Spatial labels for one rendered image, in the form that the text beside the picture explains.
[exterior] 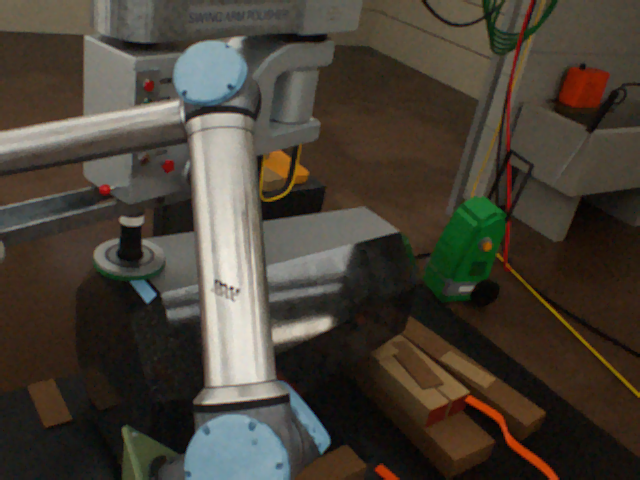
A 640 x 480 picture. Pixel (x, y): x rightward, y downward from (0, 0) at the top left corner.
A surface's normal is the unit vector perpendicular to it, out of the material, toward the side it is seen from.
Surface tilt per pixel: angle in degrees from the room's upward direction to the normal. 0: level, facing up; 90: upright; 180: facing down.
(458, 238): 72
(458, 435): 0
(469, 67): 90
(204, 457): 61
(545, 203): 90
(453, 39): 90
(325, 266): 45
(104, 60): 90
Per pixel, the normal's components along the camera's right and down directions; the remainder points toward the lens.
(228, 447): -0.12, -0.06
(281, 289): 0.56, -0.29
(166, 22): 0.77, 0.41
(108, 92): -0.62, 0.27
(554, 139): -0.83, 0.12
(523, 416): 0.17, -0.87
